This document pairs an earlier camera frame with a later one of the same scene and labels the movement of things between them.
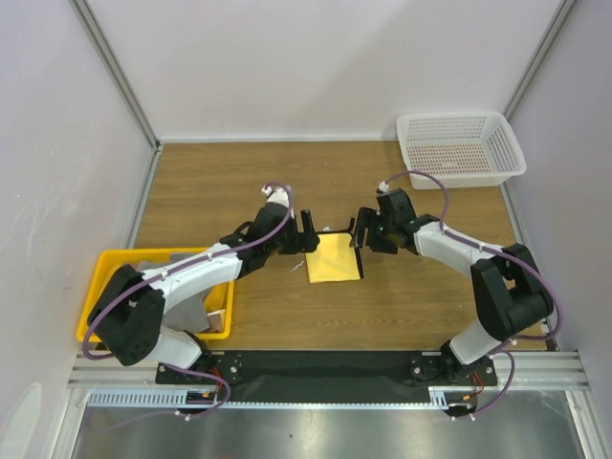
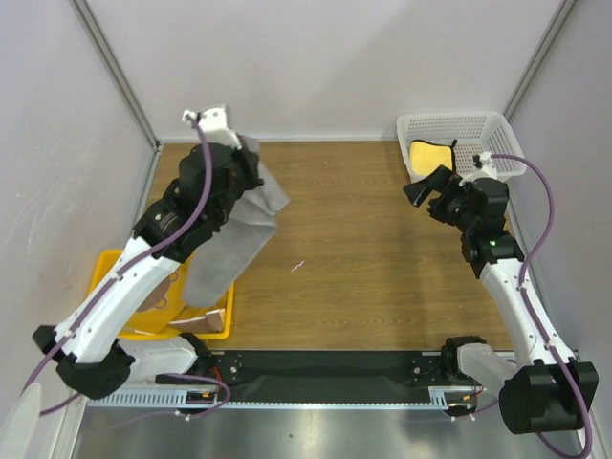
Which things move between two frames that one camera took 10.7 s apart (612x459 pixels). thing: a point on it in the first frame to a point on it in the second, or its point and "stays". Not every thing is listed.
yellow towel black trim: x=335 y=258 to x=426 y=157
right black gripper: x=371 y=229 to x=438 y=194
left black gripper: x=301 y=242 to x=249 y=160
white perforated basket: x=463 y=148 stays
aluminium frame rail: x=84 y=11 stays
